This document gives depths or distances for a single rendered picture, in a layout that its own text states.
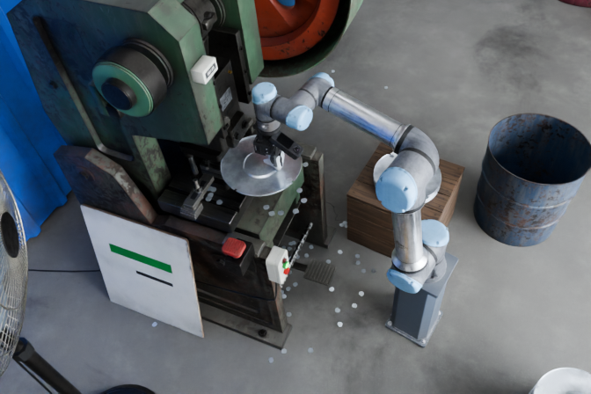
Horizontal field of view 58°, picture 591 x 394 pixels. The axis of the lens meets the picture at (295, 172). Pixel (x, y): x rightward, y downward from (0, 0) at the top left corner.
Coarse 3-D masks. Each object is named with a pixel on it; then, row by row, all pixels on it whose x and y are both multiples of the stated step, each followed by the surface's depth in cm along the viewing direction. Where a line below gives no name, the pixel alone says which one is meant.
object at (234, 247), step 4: (228, 240) 174; (232, 240) 173; (236, 240) 173; (240, 240) 173; (224, 244) 172; (228, 244) 172; (232, 244) 172; (236, 244) 172; (240, 244) 172; (244, 244) 172; (224, 248) 172; (228, 248) 171; (232, 248) 171; (236, 248) 171; (240, 248) 171; (244, 248) 172; (224, 252) 171; (228, 252) 170; (232, 252) 170; (236, 252) 170; (240, 252) 170; (232, 256) 170; (236, 256) 170
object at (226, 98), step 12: (216, 60) 169; (228, 60) 169; (216, 72) 165; (228, 72) 169; (216, 84) 165; (228, 84) 172; (228, 96) 173; (228, 108) 176; (228, 120) 175; (240, 120) 180; (228, 132) 176; (240, 132) 182; (216, 144) 180; (228, 144) 181
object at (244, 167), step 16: (240, 144) 197; (224, 160) 193; (240, 160) 192; (256, 160) 191; (288, 160) 191; (224, 176) 188; (240, 176) 188; (256, 176) 187; (272, 176) 187; (288, 176) 187; (240, 192) 182; (256, 192) 183; (272, 192) 182
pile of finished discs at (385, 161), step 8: (392, 152) 243; (384, 160) 241; (392, 160) 240; (376, 168) 238; (384, 168) 238; (376, 176) 235; (440, 176) 232; (432, 184) 230; (440, 184) 230; (432, 192) 227
